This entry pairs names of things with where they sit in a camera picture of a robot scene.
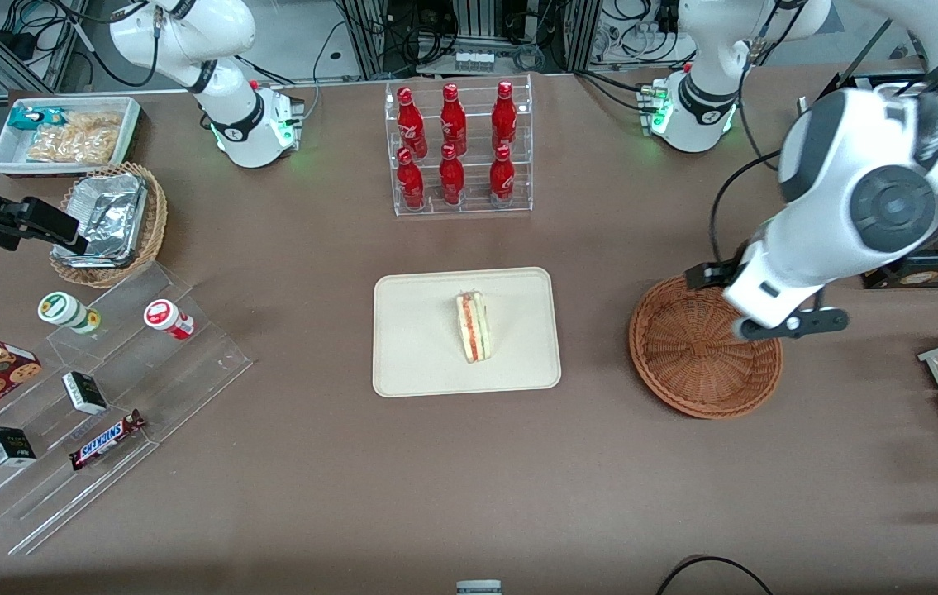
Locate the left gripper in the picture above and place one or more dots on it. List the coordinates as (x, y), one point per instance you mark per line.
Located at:
(707, 275)

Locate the triangular sandwich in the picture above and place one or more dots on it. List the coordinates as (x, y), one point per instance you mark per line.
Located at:
(473, 329)

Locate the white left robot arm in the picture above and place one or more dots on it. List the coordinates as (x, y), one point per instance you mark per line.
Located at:
(840, 165)

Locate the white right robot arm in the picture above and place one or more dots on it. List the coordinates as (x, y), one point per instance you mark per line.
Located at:
(229, 124)

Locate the round brown wicker basket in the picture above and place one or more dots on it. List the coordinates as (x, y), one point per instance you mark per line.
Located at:
(700, 364)

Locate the light tan wicker basket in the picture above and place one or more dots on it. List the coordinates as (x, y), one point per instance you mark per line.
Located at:
(156, 223)

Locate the beige plastic tray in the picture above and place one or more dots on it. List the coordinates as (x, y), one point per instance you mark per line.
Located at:
(419, 339)

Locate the silver foil container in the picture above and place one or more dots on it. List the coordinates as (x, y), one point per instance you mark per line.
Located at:
(109, 215)

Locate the clear bag of chips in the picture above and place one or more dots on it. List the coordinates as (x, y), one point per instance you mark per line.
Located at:
(97, 121)
(72, 147)

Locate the green lidded white cup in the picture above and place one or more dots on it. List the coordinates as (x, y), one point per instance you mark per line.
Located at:
(59, 308)

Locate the white rectangular plastic bin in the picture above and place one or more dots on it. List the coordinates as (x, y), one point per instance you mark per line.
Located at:
(6, 149)

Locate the teal snack packet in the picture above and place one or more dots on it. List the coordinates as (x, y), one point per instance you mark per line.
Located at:
(29, 118)

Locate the red lidded white cup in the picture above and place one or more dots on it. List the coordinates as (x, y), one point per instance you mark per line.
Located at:
(163, 316)

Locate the small black carton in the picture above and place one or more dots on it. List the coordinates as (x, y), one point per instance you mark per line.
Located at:
(84, 392)
(10, 446)

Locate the black power adapter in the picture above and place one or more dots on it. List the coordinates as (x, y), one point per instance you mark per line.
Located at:
(18, 40)

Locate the clear acrylic stepped shelf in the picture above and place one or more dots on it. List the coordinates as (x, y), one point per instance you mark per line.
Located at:
(179, 380)

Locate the black food warmer machine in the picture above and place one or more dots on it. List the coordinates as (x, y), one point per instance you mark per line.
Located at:
(931, 277)

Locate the Snickers chocolate bar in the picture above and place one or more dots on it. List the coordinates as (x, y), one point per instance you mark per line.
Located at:
(105, 440)

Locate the red cola bottle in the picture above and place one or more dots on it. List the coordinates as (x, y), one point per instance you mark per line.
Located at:
(411, 183)
(502, 180)
(504, 117)
(411, 124)
(452, 180)
(453, 122)

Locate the white power strip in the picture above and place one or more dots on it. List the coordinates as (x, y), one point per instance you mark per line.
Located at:
(650, 33)
(473, 59)

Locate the clear acrylic bottle rack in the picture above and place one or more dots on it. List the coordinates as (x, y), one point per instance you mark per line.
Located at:
(473, 165)

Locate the small grey device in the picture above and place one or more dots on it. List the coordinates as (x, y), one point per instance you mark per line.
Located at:
(478, 588)

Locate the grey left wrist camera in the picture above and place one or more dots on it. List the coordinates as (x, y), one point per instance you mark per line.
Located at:
(799, 324)

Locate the aluminium profile frame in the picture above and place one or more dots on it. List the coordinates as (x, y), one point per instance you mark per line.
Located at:
(481, 16)

